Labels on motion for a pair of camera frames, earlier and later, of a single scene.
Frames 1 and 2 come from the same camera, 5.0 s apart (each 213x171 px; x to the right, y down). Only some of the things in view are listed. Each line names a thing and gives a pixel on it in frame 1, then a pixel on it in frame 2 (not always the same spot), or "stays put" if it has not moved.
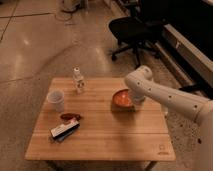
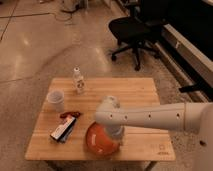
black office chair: (138, 30) stays put
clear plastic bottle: (78, 79) stays put
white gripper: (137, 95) → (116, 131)
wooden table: (97, 119) stays put
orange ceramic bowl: (121, 101) → (99, 141)
